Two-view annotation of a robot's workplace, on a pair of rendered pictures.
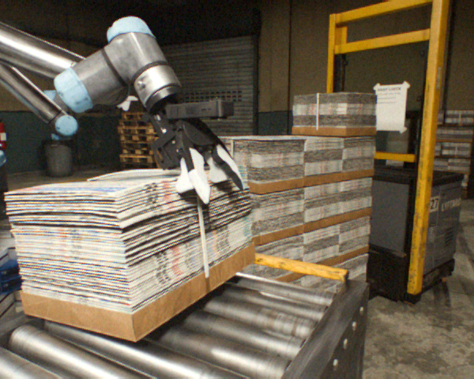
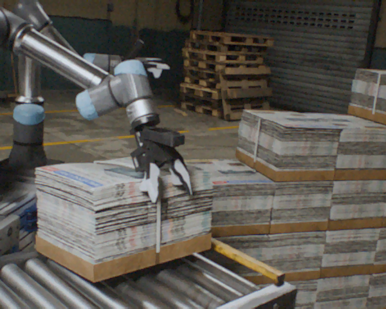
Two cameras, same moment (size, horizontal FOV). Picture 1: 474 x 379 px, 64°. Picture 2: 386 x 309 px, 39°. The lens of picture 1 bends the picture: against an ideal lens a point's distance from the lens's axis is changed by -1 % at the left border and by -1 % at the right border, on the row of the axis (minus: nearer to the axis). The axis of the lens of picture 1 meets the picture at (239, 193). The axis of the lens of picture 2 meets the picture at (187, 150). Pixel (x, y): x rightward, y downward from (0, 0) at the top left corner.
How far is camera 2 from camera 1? 0.70 m
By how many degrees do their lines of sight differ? 17
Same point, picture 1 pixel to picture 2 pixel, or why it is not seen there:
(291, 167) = (318, 158)
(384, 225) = not seen: outside the picture
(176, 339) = (125, 289)
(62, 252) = (63, 215)
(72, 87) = (85, 105)
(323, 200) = (359, 198)
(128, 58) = (123, 91)
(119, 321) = (87, 267)
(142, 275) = (105, 241)
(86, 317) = (70, 261)
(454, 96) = not seen: outside the picture
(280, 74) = not seen: outside the picture
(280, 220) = (297, 212)
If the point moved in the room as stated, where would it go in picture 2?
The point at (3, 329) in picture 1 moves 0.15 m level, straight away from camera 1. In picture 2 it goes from (22, 257) to (22, 235)
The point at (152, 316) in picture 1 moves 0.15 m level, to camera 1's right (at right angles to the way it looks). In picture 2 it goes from (108, 269) to (168, 284)
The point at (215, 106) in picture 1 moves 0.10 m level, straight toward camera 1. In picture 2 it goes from (168, 139) to (154, 148)
